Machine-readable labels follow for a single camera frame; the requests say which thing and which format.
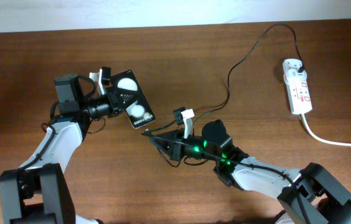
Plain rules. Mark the white USB wall adapter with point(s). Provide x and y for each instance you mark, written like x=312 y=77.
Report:
x=294 y=71

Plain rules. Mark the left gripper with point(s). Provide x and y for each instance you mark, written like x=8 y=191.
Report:
x=116 y=102

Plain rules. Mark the white power strip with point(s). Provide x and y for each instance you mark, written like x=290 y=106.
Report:
x=298 y=96

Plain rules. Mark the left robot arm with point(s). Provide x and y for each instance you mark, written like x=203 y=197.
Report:
x=37 y=191

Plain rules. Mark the black smartphone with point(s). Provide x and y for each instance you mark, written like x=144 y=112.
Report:
x=132 y=99

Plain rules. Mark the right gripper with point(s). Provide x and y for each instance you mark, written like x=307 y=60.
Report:
x=175 y=149

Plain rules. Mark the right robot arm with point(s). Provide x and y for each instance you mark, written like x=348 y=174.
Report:
x=308 y=195

